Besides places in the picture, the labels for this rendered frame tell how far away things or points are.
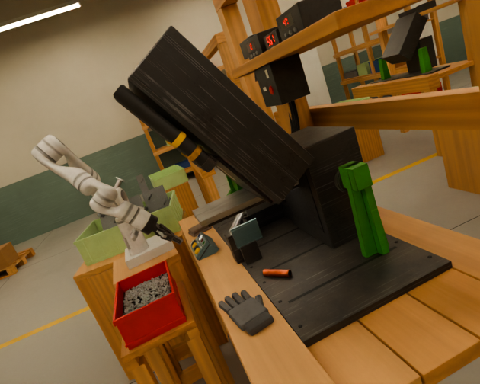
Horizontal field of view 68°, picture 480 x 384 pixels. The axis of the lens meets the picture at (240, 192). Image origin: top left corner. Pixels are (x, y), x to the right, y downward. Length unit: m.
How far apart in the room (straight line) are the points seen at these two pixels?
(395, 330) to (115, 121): 7.91
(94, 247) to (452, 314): 1.92
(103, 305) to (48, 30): 7.09
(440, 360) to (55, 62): 8.41
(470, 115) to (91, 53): 8.03
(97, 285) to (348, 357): 1.75
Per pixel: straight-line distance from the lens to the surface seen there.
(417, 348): 0.84
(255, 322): 0.93
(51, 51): 8.71
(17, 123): 8.82
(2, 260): 6.76
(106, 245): 2.32
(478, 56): 0.82
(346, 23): 0.91
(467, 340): 0.85
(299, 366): 0.82
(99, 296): 2.37
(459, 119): 1.01
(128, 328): 1.29
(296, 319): 0.94
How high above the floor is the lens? 1.46
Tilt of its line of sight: 15 degrees down
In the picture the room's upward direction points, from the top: 20 degrees counter-clockwise
